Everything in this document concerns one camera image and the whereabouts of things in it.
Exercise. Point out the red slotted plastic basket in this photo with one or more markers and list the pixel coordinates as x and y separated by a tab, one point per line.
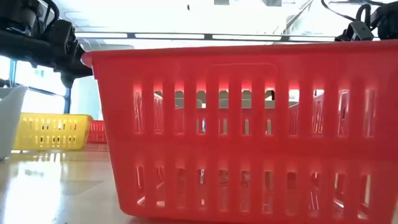
248	149
97	140

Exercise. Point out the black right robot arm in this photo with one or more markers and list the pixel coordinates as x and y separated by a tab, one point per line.
387	21

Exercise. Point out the grey plastic storage bin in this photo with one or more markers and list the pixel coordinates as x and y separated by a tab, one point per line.
9	124

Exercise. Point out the large window with dark frame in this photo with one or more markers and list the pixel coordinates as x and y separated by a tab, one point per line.
40	77

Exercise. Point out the long linear ceiling light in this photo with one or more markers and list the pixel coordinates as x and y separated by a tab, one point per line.
168	36

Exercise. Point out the yellow slotted plastic basket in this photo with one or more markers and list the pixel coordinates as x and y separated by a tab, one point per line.
53	133

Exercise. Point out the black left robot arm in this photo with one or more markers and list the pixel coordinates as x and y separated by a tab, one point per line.
18	43

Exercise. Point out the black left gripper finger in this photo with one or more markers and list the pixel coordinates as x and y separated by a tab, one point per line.
70	73
77	56

